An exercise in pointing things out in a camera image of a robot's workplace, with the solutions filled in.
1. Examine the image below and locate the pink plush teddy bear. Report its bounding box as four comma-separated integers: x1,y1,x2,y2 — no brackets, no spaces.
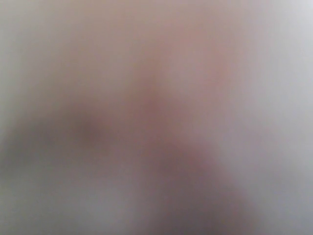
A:
0,0,313,235

